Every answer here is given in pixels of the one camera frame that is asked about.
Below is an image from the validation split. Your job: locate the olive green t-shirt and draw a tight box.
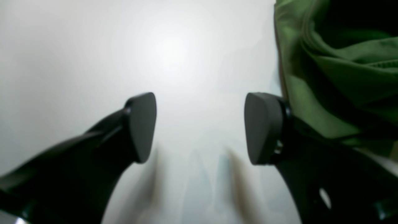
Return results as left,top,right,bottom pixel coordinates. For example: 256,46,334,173
274,0,398,160

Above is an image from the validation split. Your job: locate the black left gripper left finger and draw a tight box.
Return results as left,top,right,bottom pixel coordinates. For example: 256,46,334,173
0,92,157,224

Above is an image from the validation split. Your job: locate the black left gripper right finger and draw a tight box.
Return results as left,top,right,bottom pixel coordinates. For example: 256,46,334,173
244,92,398,224

